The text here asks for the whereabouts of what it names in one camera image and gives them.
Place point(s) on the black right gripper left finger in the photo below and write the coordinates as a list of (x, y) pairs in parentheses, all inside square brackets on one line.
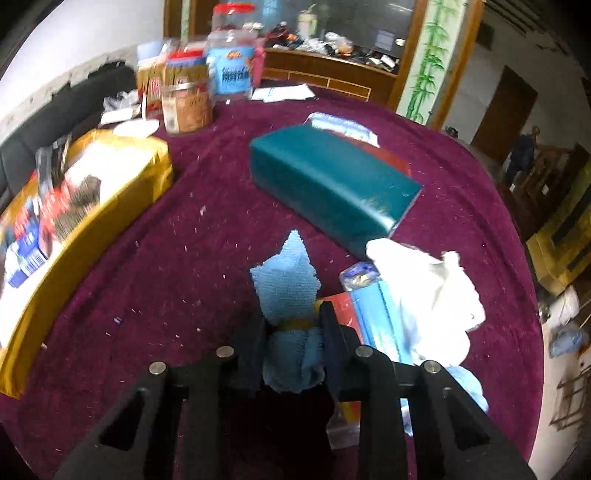
[(174, 418)]

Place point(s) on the blue towel with red band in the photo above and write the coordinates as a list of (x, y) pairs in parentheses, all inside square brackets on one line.
[(470, 383)]

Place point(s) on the white crumpled cloth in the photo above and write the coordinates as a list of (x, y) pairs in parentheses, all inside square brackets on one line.
[(435, 302)]

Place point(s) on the maroon tablecloth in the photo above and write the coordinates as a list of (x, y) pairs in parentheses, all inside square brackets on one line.
[(176, 283)]

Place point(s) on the blue plastic packet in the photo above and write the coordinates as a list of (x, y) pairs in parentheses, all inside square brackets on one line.
[(367, 306)]

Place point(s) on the brown fuzzy item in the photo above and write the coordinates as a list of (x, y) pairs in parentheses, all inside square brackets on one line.
[(84, 198)]

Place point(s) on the teal tissue box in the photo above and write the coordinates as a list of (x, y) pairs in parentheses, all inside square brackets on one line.
[(348, 193)]

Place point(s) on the yellow cardboard box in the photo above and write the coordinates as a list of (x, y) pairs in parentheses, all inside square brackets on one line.
[(144, 172)]

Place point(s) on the clear plastic bag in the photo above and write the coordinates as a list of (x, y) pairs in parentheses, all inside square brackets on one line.
[(122, 100)]

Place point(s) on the black sofa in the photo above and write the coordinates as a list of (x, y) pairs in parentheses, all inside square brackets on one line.
[(73, 110)]

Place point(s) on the blue white tissue packet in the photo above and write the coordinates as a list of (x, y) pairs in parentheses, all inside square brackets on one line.
[(345, 127)]

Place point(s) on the brown snack jar red lid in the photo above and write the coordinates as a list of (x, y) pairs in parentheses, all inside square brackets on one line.
[(185, 97)]

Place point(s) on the wooden cabinet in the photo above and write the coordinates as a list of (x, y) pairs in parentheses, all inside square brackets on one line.
[(342, 76)]

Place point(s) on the white paper sheet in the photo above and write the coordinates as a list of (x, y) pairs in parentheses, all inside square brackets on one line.
[(298, 92)]

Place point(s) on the bamboo painted pillar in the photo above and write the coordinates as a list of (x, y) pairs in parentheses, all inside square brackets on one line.
[(437, 41)]

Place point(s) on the blue label plastic jar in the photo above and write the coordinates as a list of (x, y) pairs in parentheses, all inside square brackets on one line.
[(230, 49)]

